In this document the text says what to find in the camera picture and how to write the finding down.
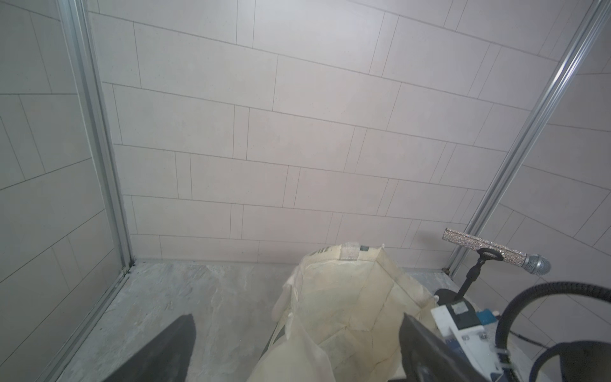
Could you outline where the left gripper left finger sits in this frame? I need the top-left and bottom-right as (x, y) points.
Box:
(103, 315), (197, 382)

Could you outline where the black microphone stand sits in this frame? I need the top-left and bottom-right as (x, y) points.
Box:
(434, 248), (503, 306)

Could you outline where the glitter microphone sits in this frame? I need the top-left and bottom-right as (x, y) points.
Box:
(442, 229), (551, 275)

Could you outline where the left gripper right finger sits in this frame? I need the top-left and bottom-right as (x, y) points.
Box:
(399, 313), (486, 382)

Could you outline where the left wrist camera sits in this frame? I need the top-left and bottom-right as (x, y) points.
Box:
(431, 299), (507, 381)

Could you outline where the floral canvas tote bag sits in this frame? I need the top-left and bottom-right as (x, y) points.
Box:
(248, 242), (439, 381)

